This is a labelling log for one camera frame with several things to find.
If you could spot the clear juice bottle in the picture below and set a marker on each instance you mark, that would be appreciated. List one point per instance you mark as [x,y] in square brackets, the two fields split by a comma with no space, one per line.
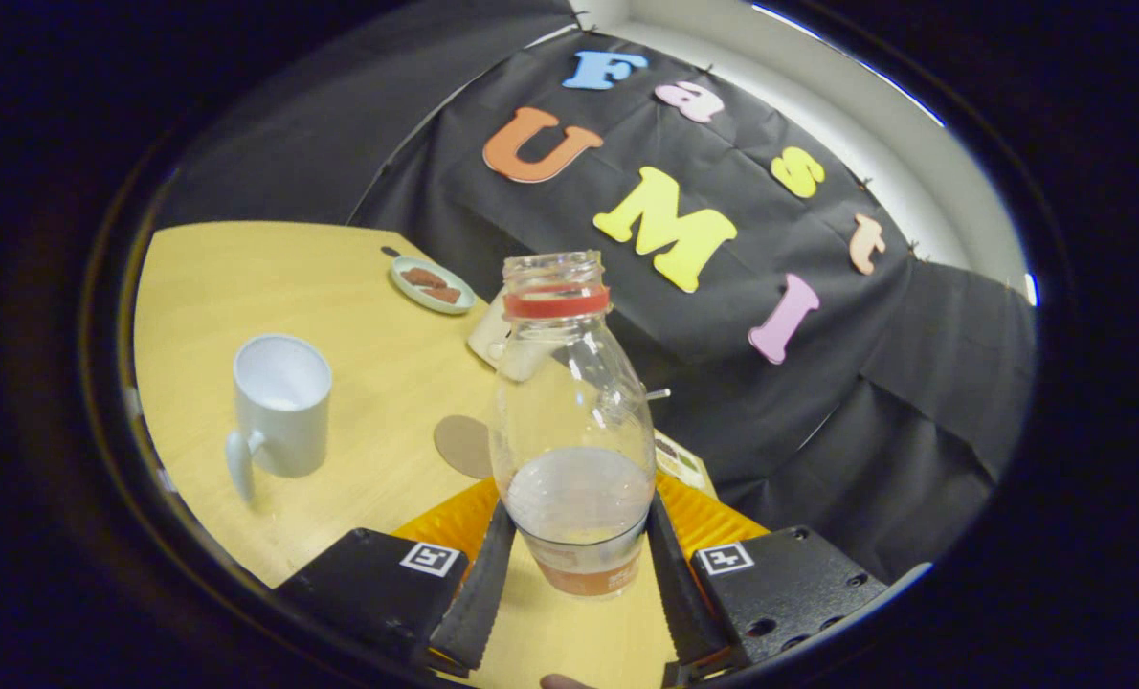
[569,431]

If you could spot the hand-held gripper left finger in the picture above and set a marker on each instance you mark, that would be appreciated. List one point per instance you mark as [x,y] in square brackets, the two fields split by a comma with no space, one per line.
[479,593]

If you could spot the round brown coaster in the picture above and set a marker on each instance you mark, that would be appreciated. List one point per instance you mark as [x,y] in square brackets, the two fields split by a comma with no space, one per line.
[459,445]

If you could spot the brown sausage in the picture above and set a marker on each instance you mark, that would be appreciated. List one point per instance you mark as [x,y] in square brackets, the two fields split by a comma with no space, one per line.
[422,277]
[443,295]

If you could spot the small metal basket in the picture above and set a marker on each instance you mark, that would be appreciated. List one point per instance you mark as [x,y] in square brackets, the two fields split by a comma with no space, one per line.
[660,392]

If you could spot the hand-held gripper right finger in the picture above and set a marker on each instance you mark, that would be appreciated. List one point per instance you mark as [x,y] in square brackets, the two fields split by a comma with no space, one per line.
[675,593]

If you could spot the pale green plate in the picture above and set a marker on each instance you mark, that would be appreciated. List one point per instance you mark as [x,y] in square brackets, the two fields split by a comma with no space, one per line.
[412,292]

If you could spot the white toaster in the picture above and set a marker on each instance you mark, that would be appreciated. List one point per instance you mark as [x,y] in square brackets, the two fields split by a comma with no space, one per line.
[488,335]

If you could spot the black backdrop cloth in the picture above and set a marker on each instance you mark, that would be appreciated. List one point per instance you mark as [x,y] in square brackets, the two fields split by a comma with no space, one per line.
[770,402]

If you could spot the wooden table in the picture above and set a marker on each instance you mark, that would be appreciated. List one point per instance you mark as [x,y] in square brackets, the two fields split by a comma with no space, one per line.
[359,383]

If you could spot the white cup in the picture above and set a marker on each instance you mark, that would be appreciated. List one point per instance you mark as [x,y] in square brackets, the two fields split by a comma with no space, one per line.
[287,421]

